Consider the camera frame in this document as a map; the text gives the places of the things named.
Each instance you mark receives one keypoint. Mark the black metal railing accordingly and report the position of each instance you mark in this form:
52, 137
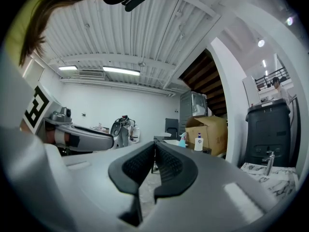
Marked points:
270, 78

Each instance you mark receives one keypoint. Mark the chrome faucet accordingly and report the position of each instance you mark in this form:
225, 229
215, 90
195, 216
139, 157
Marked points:
270, 163

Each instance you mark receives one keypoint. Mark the brown cardboard box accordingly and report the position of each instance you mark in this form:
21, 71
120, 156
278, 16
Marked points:
212, 134

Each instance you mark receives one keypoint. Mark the wooden staircase underside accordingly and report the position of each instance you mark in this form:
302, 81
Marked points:
205, 78

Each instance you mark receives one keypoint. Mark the white humanoid robot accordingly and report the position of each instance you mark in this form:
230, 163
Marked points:
123, 132

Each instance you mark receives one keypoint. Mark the white pump bottle blue cap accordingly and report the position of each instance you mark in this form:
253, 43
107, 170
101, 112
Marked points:
198, 144

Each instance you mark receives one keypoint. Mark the black chair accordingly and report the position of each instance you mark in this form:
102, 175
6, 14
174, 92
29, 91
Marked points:
172, 127

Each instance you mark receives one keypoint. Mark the round ceiling spotlight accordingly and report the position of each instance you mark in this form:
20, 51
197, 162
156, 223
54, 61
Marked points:
261, 43

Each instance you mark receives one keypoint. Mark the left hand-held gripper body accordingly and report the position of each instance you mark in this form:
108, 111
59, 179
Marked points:
36, 105

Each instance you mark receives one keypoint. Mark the teal spray bottle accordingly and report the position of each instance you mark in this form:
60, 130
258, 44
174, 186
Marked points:
182, 141

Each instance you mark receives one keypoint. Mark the long ceiling light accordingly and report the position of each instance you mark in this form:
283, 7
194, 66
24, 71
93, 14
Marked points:
121, 70

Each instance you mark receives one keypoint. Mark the short ceiling light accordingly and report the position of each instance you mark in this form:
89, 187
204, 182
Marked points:
67, 68

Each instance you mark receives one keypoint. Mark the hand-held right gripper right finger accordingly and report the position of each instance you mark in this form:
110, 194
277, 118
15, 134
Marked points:
173, 168

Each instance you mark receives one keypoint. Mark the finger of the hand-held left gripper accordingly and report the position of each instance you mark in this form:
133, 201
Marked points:
94, 139

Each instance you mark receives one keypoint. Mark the person's left hand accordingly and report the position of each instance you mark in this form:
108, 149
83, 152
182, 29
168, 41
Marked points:
50, 137

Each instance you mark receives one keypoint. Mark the marble sink counter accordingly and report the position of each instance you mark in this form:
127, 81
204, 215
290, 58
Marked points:
280, 180

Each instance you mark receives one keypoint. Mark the black plastic bin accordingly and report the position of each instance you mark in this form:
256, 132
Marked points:
268, 134

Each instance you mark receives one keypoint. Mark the ceiling air vent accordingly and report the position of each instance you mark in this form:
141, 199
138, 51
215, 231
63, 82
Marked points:
91, 73

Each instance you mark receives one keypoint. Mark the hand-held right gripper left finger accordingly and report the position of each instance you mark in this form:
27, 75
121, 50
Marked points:
131, 168

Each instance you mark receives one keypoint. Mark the white board panel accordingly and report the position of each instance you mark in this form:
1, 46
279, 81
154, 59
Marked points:
251, 89

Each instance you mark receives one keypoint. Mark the grey metal cabinet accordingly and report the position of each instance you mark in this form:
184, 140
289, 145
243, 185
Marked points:
190, 110

